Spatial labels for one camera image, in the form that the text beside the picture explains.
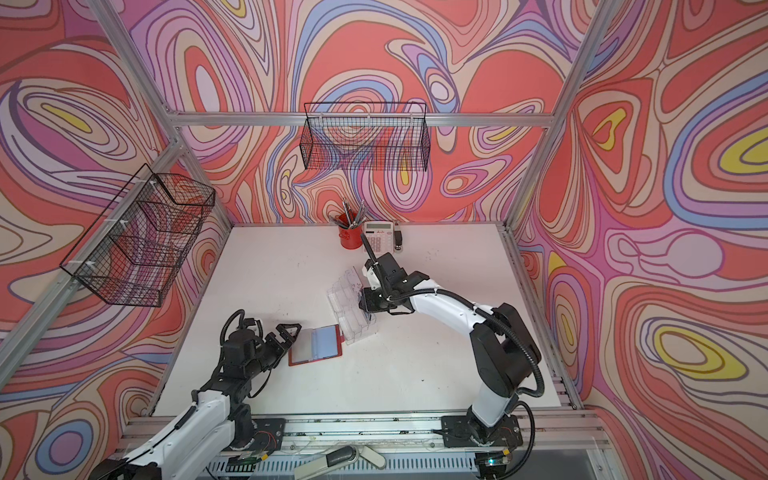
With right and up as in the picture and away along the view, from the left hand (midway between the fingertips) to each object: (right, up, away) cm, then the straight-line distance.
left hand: (300, 332), depth 86 cm
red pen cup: (+12, +29, +22) cm, 38 cm away
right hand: (+20, +6, 0) cm, 21 cm away
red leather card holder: (+3, -4, +2) cm, 6 cm away
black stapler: (+29, +29, +23) cm, 47 cm away
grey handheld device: (+14, -23, -20) cm, 33 cm away
